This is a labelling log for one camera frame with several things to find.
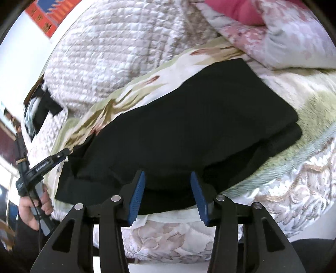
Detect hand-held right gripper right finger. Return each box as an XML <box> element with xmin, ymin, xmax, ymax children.
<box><xmin>189</xmin><ymin>171</ymin><xmax>306</xmax><ymax>273</ymax></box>

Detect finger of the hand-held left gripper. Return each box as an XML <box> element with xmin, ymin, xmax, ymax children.
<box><xmin>49</xmin><ymin>148</ymin><xmax>71</xmax><ymax>165</ymax></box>

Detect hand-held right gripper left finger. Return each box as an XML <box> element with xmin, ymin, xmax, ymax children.
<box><xmin>30</xmin><ymin>170</ymin><xmax>146</xmax><ymax>273</ymax></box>

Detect black pants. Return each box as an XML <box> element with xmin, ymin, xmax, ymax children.
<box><xmin>55</xmin><ymin>58</ymin><xmax>302</xmax><ymax>216</ymax></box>

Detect person's left forearm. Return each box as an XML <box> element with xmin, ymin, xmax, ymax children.
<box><xmin>14</xmin><ymin>218</ymin><xmax>57</xmax><ymax>273</ymax></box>

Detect person's left hand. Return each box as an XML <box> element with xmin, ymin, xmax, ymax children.
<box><xmin>19</xmin><ymin>185</ymin><xmax>53</xmax><ymax>231</ymax></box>

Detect dark red wooden door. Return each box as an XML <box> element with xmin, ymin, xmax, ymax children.
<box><xmin>0</xmin><ymin>127</ymin><xmax>19</xmax><ymax>164</ymax></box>

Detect grey garment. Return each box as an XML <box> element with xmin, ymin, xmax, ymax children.
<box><xmin>23</xmin><ymin>98</ymin><xmax>46</xmax><ymax>142</ymax></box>

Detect black garment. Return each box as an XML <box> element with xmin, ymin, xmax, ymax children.
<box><xmin>31</xmin><ymin>84</ymin><xmax>64</xmax><ymax>117</ymax></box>

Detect beige quilted bedspread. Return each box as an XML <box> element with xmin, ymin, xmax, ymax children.
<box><xmin>21</xmin><ymin>0</ymin><xmax>336</xmax><ymax>264</ymax></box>

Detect dark cloth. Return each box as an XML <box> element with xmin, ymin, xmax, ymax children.
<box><xmin>290</xmin><ymin>238</ymin><xmax>336</xmax><ymax>273</ymax></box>

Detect floral fleece blanket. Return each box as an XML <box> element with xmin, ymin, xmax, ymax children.
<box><xmin>43</xmin><ymin>37</ymin><xmax>336</xmax><ymax>229</ymax></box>

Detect pink floral comforter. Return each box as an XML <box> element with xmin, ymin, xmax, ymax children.
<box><xmin>194</xmin><ymin>0</ymin><xmax>336</xmax><ymax>71</ymax></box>

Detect pink fleece cloth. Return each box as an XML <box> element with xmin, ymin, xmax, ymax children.
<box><xmin>205</xmin><ymin>0</ymin><xmax>268</xmax><ymax>27</ymax></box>

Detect red and blue wall poster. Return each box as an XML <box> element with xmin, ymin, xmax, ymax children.
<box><xmin>25</xmin><ymin>0</ymin><xmax>71</xmax><ymax>38</ymax></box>

